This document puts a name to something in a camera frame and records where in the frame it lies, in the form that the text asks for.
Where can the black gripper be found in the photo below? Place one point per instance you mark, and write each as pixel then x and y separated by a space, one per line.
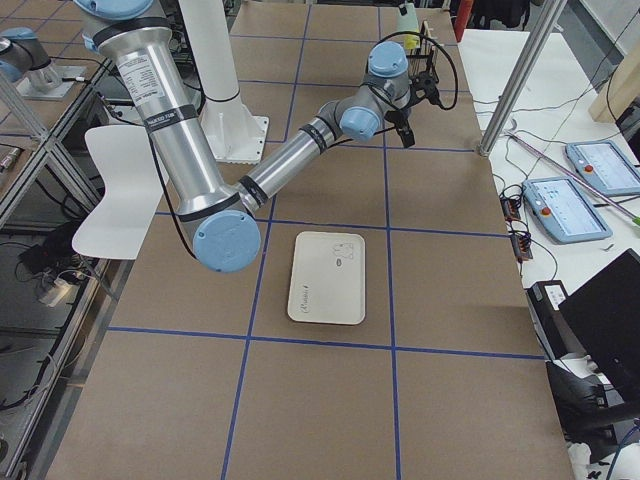
pixel 398 118

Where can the light green cup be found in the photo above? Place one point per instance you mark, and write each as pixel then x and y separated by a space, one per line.
pixel 407 22

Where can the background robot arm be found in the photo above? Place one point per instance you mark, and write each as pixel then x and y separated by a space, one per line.
pixel 26 63

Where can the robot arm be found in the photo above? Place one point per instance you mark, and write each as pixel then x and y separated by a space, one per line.
pixel 212 153

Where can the yellow cup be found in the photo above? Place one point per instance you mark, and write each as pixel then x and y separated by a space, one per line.
pixel 411 41

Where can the cream rabbit tray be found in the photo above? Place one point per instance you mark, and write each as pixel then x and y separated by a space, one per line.
pixel 328 279

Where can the red cylinder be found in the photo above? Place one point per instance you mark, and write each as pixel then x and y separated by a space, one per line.
pixel 462 18

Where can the near teach pendant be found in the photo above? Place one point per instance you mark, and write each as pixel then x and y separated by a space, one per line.
pixel 564 212

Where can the teach pendant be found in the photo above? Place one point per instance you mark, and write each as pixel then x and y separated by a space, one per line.
pixel 604 166
pixel 564 212

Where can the far teach pendant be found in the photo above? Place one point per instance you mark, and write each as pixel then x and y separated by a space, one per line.
pixel 604 166

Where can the metal reacher stick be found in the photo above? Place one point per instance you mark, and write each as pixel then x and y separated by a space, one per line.
pixel 607 200

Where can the white chair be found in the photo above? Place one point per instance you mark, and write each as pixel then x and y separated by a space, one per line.
pixel 117 226

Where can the black box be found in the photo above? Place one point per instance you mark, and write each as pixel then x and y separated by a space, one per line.
pixel 544 298

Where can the black laptop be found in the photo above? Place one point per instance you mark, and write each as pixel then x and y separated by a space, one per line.
pixel 604 316

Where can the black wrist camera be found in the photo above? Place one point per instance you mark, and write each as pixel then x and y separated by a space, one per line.
pixel 424 87

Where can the black wire cup rack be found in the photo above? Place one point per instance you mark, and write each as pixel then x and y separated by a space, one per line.
pixel 423 59

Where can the aluminium frame post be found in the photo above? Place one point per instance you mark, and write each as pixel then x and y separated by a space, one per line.
pixel 524 65

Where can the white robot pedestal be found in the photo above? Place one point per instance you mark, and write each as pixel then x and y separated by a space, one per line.
pixel 233 133

